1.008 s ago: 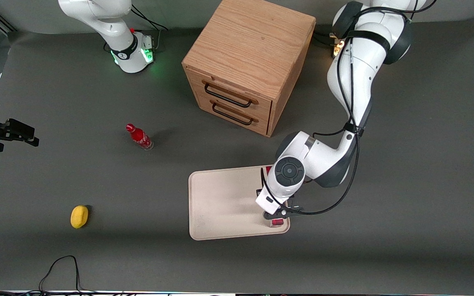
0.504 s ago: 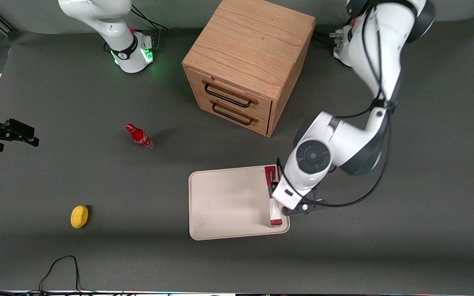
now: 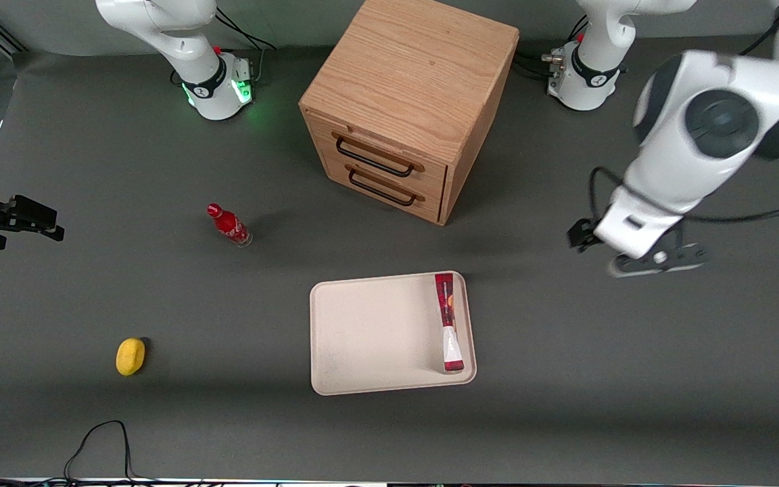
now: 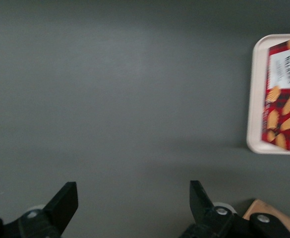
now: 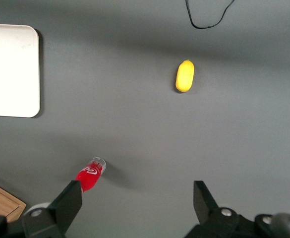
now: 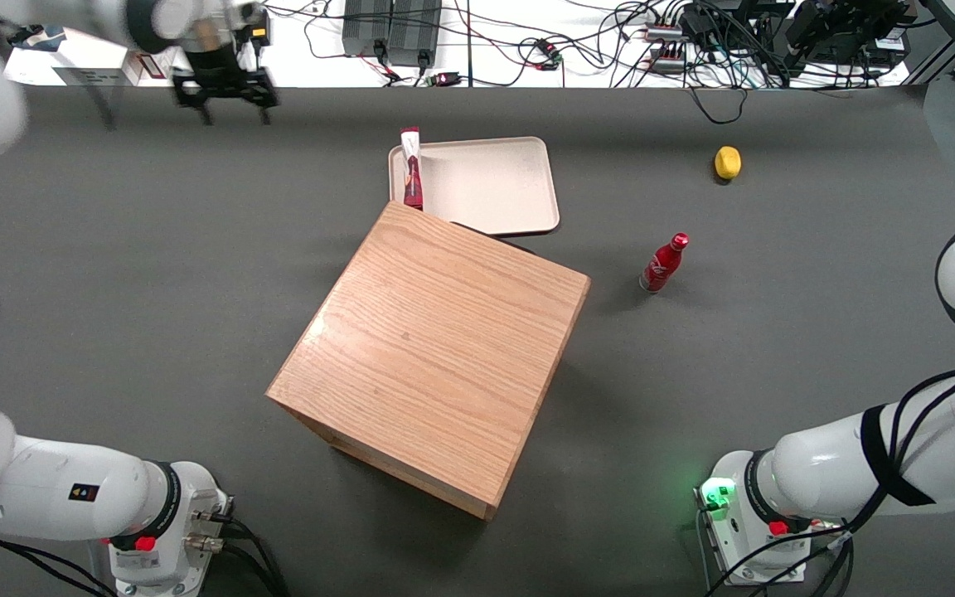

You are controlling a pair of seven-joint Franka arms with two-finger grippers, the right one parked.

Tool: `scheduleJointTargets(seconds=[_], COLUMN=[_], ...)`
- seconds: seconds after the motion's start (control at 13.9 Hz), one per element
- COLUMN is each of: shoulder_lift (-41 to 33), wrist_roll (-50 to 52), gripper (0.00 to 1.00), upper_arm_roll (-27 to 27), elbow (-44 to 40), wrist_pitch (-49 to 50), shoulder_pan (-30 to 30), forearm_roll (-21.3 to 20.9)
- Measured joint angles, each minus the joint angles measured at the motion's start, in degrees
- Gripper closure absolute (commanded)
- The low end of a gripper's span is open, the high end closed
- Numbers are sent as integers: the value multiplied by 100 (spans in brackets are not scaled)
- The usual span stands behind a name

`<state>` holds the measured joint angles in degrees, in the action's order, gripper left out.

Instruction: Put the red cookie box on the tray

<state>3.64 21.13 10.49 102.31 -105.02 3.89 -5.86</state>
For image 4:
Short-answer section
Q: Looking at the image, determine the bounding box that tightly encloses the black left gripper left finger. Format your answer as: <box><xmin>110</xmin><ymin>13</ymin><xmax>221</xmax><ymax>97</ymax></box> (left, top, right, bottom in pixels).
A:
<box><xmin>17</xmin><ymin>181</ymin><xmax>79</xmax><ymax>238</ymax></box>

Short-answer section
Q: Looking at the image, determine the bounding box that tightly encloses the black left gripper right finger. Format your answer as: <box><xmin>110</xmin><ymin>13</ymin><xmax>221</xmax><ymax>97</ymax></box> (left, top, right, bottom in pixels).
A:
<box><xmin>181</xmin><ymin>180</ymin><xmax>250</xmax><ymax>238</ymax></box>

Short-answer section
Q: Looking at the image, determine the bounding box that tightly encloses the red cookie box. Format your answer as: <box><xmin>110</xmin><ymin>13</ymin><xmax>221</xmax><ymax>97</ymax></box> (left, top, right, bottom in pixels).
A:
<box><xmin>260</xmin><ymin>35</ymin><xmax>290</xmax><ymax>152</ymax></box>

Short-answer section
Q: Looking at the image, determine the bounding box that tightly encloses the beige plastic tray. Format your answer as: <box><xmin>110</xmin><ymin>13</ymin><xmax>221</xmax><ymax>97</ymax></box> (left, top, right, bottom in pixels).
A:
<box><xmin>246</xmin><ymin>33</ymin><xmax>290</xmax><ymax>156</ymax></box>

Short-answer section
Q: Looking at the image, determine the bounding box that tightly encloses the wooden drawer cabinet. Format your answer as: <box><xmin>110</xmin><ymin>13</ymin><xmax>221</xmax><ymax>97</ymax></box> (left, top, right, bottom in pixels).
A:
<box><xmin>242</xmin><ymin>198</ymin><xmax>290</xmax><ymax>238</ymax></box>

